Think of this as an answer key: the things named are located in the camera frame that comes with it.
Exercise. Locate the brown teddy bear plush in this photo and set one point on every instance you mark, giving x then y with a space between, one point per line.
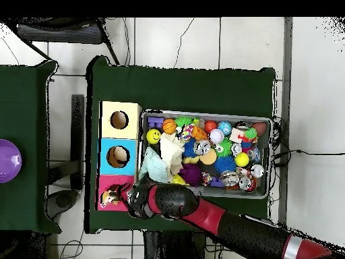
109 197

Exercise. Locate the light blue cloth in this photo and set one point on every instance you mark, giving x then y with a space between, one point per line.
155 166

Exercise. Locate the cream cloth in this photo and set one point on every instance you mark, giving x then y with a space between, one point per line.
169 151

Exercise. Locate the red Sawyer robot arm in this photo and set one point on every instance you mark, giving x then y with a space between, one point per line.
204 215

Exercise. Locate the wooden box with three holes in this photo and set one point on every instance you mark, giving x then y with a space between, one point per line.
118 135

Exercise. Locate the shallow clear mesh bin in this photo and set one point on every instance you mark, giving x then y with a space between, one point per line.
215 192

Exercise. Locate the yellow smiley ball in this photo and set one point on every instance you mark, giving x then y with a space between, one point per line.
153 136

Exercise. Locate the grey stand foot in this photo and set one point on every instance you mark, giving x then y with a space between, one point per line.
63 202

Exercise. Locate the purple spiky toy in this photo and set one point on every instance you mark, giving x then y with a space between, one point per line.
190 174

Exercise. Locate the small orange basketball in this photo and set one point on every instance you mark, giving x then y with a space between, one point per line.
169 126

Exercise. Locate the crushed silver can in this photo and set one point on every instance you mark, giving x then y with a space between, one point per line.
202 147

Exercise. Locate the blue spiky ball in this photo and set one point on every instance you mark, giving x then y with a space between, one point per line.
225 164

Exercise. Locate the white baseball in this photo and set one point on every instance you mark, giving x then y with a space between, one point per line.
216 136

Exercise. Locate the dark green table cloth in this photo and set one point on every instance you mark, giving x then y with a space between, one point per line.
24 108
175 89

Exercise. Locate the blue globe ball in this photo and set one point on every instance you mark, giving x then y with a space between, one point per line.
224 128

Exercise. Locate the purple bowl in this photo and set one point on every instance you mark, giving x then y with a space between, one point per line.
8 162

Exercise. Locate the black chair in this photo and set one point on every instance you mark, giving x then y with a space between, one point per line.
59 33

